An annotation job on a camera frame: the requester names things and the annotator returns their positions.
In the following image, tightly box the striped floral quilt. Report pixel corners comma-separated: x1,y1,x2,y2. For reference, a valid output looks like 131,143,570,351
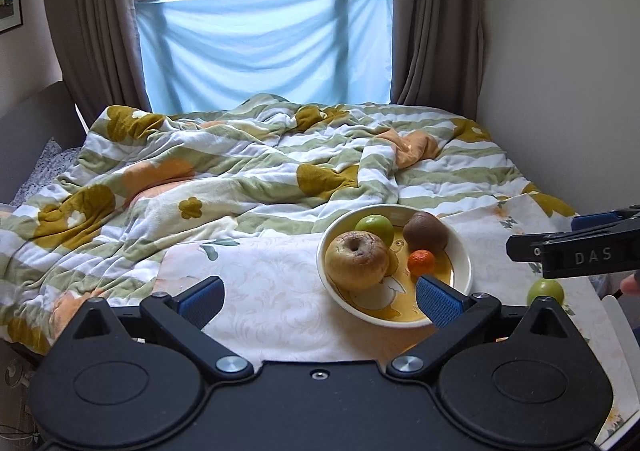
1,94,574,353

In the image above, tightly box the small green apple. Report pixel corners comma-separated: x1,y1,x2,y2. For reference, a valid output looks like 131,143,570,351
355,214,395,247

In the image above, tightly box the small mandarin centre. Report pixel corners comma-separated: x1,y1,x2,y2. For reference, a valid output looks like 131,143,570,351
407,249,437,277

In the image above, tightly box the cream duck-print bowl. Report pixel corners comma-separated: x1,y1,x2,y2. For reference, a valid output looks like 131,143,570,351
317,205,473,329

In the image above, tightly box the brown kiwi with sticker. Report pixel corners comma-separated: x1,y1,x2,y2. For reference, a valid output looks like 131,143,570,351
402,211,449,252

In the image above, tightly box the grey headboard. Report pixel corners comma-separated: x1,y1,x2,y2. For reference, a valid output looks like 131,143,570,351
0,81,86,203

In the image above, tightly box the white floral cloth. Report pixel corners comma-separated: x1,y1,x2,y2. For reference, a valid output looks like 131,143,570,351
154,195,639,450

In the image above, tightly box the patterned pillow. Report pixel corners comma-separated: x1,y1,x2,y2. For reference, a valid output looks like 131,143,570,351
9,138,80,207

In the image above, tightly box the light blue window cloth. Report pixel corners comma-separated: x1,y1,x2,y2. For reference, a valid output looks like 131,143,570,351
136,0,393,114

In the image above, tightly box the right brown curtain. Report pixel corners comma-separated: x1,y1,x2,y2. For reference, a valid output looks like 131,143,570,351
392,0,484,118

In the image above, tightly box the brown curtain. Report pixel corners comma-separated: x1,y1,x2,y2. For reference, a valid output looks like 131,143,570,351
43,0,151,122
392,0,484,118

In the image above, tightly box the wrinkled yellow-red apple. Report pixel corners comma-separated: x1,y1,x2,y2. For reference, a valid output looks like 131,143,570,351
323,231,390,293

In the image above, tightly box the large green apple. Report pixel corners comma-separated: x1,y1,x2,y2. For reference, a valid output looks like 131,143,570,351
526,279,565,306

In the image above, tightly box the person's right hand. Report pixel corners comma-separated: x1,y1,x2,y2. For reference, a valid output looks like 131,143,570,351
620,270,640,296

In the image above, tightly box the left brown curtain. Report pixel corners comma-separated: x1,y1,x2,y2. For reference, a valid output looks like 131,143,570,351
43,0,151,122

